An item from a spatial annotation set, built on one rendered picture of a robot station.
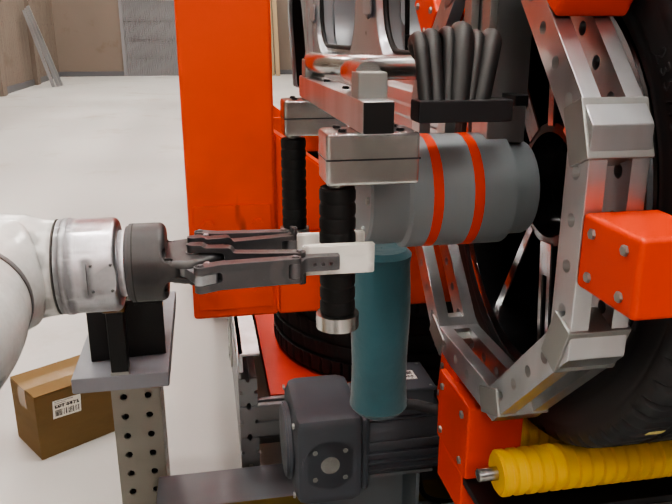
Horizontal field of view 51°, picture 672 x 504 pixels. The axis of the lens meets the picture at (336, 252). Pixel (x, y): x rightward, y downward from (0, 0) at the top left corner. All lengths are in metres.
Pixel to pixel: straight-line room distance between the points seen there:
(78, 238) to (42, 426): 1.33
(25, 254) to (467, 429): 0.60
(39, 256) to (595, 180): 0.49
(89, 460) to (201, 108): 1.04
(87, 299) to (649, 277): 0.48
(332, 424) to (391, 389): 0.21
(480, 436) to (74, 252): 0.58
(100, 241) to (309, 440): 0.69
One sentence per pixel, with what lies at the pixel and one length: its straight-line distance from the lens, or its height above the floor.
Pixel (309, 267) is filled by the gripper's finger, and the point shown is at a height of 0.83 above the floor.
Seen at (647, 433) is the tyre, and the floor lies 0.64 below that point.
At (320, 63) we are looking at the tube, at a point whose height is 1.00.
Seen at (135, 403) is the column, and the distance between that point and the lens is 1.59.
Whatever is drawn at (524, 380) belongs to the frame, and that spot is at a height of 0.67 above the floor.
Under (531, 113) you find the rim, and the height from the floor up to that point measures 0.93.
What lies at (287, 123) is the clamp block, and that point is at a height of 0.92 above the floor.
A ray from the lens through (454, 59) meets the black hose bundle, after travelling 0.68.
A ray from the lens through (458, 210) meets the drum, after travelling 0.84.
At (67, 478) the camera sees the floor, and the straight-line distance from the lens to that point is 1.92.
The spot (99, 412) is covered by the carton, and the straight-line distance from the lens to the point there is 2.02.
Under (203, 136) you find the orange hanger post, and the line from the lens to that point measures 1.27.
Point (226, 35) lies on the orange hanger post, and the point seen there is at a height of 1.03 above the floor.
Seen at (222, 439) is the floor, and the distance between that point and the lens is 1.97.
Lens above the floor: 1.04
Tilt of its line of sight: 17 degrees down
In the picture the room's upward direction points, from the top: straight up
